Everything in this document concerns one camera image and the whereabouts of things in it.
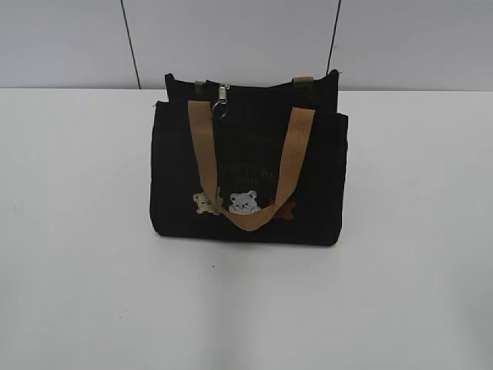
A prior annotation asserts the silver zipper pull with ring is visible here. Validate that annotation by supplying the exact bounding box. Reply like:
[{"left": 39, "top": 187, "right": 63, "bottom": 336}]
[{"left": 211, "top": 83, "right": 230, "bottom": 119}]

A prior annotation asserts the black canvas tote bag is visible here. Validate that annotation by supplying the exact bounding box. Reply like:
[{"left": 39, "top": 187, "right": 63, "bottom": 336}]
[{"left": 149, "top": 70, "right": 348, "bottom": 247}]

